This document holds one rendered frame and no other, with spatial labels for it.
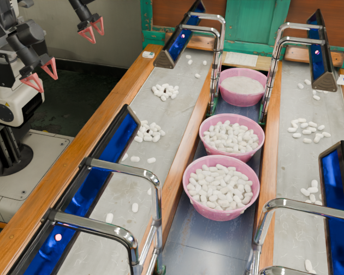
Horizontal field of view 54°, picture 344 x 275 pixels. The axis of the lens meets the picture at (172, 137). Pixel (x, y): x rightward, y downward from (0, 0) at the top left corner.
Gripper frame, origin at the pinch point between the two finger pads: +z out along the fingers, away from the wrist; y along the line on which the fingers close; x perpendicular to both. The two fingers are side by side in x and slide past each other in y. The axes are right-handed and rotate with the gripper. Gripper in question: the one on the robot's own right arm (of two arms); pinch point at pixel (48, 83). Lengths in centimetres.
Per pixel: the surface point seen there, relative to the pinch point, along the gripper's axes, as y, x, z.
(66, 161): -14.7, 1.4, 25.3
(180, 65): 75, -17, 37
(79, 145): -5.0, 1.0, 25.5
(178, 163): -5, -35, 44
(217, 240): -27, -47, 60
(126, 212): -29, -23, 41
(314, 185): -2, -77, 66
